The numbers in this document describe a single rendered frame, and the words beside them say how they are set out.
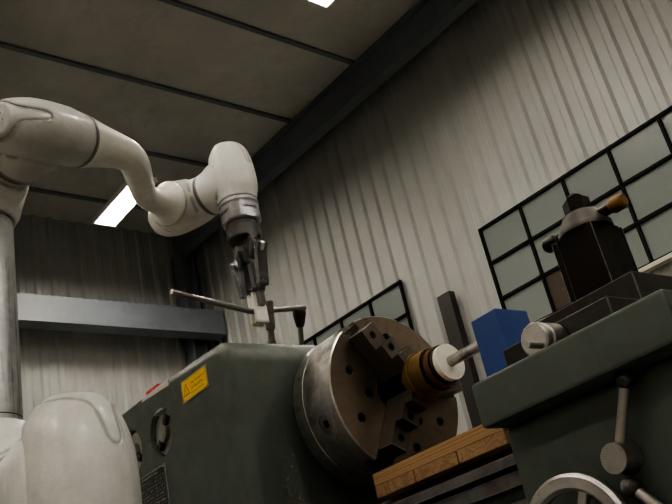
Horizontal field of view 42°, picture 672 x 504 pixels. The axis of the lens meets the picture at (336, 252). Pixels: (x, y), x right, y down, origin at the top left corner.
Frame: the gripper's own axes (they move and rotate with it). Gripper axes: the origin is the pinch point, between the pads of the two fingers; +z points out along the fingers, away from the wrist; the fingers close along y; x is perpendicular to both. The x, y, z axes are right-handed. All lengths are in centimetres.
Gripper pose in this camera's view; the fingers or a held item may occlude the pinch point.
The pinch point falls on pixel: (257, 309)
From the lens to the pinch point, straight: 190.3
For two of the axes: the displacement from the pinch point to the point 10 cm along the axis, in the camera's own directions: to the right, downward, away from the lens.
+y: 5.7, -4.5, -6.9
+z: 2.1, 8.9, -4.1
